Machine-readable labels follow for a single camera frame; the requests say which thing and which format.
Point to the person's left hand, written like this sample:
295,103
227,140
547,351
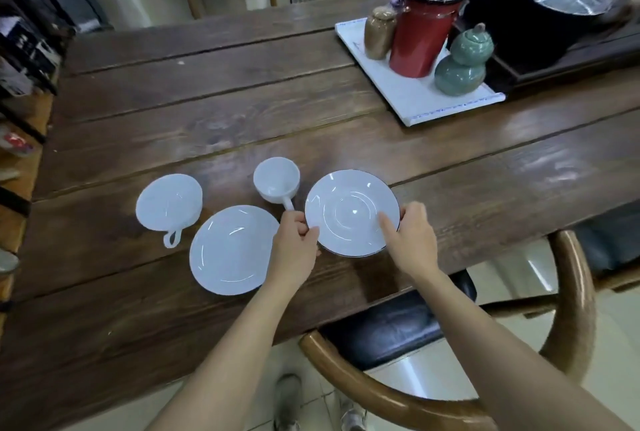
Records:
292,255

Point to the person's right hand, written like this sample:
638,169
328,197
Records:
417,245

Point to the person's left thumb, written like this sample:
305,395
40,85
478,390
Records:
310,235

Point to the person's right thumb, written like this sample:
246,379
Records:
388,228

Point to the white saucer with dark rim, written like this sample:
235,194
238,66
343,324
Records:
350,205

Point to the person's right forearm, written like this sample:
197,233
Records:
495,355

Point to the person's left forearm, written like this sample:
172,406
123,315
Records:
225,360

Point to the plain white saucer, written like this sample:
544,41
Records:
232,250

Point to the wooden chair with black cushion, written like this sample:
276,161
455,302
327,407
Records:
612,245
400,325

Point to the white rectangular tray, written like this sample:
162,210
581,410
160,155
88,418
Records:
425,95

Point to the person's left shoe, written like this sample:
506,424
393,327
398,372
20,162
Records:
288,403

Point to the person's shoe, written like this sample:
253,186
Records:
288,403
353,418

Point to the green gourd-shaped ceramic jar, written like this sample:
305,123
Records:
462,68

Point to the person's right shoe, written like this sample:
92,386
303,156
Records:
353,418

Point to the brown ceramic jar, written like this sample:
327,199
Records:
379,33

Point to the red canister with black lid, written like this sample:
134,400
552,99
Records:
422,30

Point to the small purple object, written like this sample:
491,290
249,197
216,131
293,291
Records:
397,0

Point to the black electric kettle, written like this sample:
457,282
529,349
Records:
515,30

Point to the dark wooden tea tray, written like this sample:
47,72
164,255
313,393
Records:
590,53

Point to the black metal storage shelf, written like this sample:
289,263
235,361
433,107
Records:
22,70

